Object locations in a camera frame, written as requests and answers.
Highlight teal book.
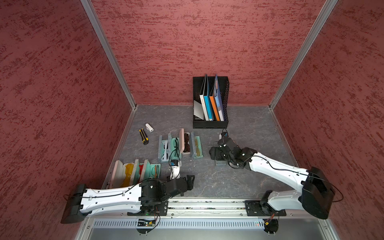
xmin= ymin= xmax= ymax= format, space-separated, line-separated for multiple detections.
xmin=204 ymin=75 xmax=214 ymax=121

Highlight perforated vent strip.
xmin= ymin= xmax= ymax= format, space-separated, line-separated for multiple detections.
xmin=93 ymin=218 xmax=265 ymax=230

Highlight grey case blue glasses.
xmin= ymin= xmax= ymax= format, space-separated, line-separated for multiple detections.
xmin=215 ymin=160 xmax=228 ymax=167

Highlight black mesh file holder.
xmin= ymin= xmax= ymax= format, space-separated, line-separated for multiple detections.
xmin=193 ymin=76 xmax=230 ymax=129

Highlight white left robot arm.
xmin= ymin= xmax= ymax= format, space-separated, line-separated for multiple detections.
xmin=61 ymin=175 xmax=195 ymax=224

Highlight pink case dark sunglasses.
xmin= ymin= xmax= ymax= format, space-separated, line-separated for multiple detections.
xmin=179 ymin=128 xmax=191 ymax=155

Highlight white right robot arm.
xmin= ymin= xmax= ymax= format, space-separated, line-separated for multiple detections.
xmin=210 ymin=137 xmax=336 ymax=220

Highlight aluminium corner post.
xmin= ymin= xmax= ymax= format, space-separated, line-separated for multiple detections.
xmin=269 ymin=0 xmax=338 ymax=111
xmin=81 ymin=0 xmax=137 ymax=111

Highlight pink case yellow glasses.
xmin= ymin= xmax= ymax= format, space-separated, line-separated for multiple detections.
xmin=109 ymin=159 xmax=139 ymax=189

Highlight small white cylinder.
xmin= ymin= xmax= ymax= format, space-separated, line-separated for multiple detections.
xmin=145 ymin=123 xmax=154 ymax=133

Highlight white grey book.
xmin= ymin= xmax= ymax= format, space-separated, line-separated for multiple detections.
xmin=193 ymin=75 xmax=209 ymax=121

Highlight blue folder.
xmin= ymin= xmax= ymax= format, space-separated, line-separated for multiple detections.
xmin=213 ymin=75 xmax=225 ymax=121

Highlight aluminium left corner post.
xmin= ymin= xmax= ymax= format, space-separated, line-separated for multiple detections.
xmin=81 ymin=0 xmax=137 ymax=111

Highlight grey case white glasses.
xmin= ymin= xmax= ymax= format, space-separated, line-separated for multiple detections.
xmin=158 ymin=134 xmax=172 ymax=163

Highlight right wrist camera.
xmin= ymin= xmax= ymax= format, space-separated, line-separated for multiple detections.
xmin=219 ymin=129 xmax=229 ymax=139

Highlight aluminium right corner post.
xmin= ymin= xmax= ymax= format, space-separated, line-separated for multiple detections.
xmin=269 ymin=0 xmax=338 ymax=111

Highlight orange book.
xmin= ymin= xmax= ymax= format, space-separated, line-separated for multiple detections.
xmin=209 ymin=87 xmax=221 ymax=121

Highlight green case black glasses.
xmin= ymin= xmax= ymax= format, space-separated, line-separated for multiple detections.
xmin=167 ymin=134 xmax=182 ymax=161

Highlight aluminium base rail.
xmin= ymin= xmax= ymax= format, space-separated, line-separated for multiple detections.
xmin=92 ymin=198 xmax=316 ymax=219

